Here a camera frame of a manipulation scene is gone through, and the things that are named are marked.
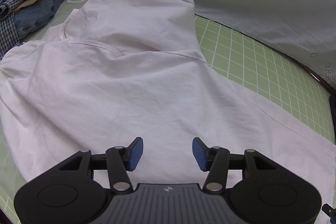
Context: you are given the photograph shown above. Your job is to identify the blue denim jeans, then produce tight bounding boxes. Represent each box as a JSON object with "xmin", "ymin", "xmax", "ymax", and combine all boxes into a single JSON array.
[{"xmin": 14, "ymin": 0, "xmax": 63, "ymax": 40}]

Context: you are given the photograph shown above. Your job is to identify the white hooded garment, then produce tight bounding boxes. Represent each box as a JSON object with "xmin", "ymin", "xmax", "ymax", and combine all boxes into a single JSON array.
[{"xmin": 1, "ymin": 0, "xmax": 335, "ymax": 223}]

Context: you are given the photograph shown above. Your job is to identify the green grid bed sheet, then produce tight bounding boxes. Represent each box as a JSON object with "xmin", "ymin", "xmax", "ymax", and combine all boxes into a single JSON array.
[{"xmin": 1, "ymin": 1, "xmax": 335, "ymax": 223}]

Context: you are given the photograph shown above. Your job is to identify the white label tag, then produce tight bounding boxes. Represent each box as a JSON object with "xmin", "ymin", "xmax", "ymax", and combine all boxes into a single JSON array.
[{"xmin": 67, "ymin": 0, "xmax": 88, "ymax": 3}]

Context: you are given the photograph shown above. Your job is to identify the blue plaid shirt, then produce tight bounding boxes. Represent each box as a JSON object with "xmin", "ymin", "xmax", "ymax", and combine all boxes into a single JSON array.
[{"xmin": 1, "ymin": 0, "xmax": 25, "ymax": 57}]

